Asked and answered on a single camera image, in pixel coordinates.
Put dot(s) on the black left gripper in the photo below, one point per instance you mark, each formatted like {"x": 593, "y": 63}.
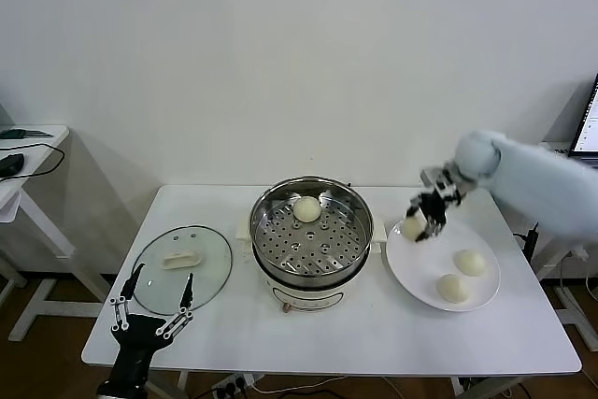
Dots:
{"x": 138, "y": 340}

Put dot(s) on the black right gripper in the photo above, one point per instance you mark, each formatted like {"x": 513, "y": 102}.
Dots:
{"x": 439, "y": 203}

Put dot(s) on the white steamed baozi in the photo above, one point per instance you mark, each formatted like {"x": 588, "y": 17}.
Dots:
{"x": 307, "y": 209}
{"x": 469, "y": 261}
{"x": 411, "y": 230}
{"x": 452, "y": 289}

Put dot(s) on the round glass pot lid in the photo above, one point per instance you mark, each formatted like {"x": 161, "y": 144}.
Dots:
{"x": 205, "y": 249}

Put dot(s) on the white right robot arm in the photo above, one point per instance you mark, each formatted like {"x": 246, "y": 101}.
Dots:
{"x": 537, "y": 184}

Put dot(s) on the perforated steel steamer basket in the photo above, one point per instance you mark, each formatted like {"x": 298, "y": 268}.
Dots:
{"x": 308, "y": 249}

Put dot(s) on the white round plate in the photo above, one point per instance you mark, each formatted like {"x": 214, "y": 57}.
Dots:
{"x": 420, "y": 273}

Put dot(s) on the white power strip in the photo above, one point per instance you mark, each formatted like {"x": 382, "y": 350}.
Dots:
{"x": 231, "y": 385}

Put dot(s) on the white side desk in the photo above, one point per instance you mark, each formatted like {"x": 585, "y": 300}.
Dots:
{"x": 545, "y": 146}
{"x": 28, "y": 156}

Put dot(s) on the white electric cooking pot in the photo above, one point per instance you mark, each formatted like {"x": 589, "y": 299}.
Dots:
{"x": 308, "y": 298}

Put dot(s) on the white power adapter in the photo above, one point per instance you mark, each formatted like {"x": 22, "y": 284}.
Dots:
{"x": 581, "y": 254}

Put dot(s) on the grey open laptop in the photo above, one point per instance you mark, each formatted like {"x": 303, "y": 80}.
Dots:
{"x": 589, "y": 128}

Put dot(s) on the black computer mouse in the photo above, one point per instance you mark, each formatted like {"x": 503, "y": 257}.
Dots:
{"x": 11, "y": 164}

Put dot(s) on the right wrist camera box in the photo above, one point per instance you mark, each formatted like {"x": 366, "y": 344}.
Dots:
{"x": 432, "y": 177}

